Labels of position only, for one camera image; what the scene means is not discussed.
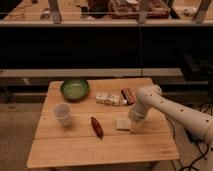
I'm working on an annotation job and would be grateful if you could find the wooden folding table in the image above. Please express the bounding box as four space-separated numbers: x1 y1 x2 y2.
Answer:
27 78 179 168

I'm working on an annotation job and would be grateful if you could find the long wooden shelf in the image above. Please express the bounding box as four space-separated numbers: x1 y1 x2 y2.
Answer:
0 0 213 27

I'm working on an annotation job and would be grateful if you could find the brown tray on shelf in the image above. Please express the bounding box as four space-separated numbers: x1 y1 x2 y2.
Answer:
109 0 170 19

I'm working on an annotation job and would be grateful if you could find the brown chocolate bar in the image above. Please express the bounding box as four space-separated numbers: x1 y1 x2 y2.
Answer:
121 88 135 105

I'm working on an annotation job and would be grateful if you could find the translucent white cup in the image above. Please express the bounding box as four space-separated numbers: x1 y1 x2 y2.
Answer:
53 103 71 126

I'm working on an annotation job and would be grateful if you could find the red chili pepper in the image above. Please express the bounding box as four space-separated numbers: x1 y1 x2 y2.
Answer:
91 117 104 139

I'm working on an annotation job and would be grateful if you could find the black cable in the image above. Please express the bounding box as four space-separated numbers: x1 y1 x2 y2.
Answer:
169 103 213 171

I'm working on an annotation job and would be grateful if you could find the white patterned box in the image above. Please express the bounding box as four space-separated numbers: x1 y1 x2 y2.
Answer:
96 92 120 106

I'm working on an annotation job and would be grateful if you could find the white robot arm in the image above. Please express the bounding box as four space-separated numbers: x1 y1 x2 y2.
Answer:
129 85 213 144

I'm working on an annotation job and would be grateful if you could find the white sponge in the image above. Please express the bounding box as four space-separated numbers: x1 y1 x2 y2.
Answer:
116 118 131 131

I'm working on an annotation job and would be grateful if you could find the green ceramic bowl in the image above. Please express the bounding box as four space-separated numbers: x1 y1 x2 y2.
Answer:
60 79 89 101

